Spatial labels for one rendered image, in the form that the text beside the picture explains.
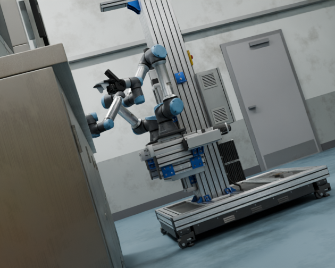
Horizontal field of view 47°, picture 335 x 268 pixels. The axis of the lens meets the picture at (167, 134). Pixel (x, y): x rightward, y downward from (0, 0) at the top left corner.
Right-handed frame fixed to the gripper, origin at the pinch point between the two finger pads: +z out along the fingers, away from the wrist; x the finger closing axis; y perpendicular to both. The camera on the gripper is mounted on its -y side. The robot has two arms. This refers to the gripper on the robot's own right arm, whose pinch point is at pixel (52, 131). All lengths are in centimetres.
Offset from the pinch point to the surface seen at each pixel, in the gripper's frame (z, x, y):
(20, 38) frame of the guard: -20, 221, -15
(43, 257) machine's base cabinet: -14, 226, -56
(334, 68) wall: -453, -295, 19
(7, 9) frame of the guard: -19, 221, -9
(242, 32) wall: -310, -291, 119
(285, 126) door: -327, -287, -51
